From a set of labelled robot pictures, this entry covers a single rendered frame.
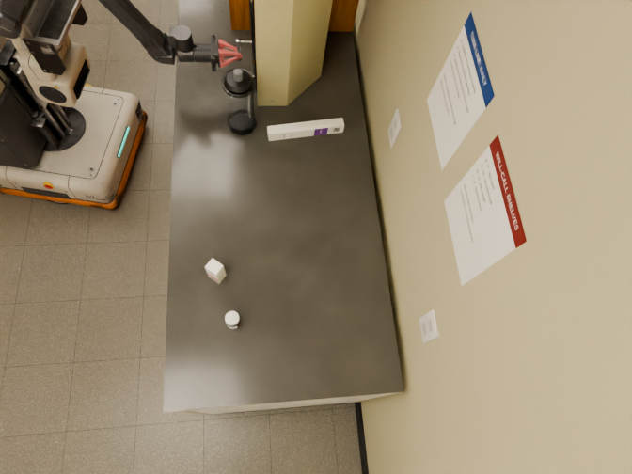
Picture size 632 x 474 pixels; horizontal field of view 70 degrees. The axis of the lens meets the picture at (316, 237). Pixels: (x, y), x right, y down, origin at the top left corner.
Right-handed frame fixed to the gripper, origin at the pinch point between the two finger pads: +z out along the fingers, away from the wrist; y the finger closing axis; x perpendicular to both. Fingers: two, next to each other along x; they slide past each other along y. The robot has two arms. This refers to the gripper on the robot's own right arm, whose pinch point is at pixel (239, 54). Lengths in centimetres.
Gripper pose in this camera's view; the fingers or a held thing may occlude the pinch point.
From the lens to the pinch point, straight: 165.3
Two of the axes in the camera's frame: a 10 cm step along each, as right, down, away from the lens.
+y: -0.9, -9.2, 3.7
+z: 9.9, -0.4, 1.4
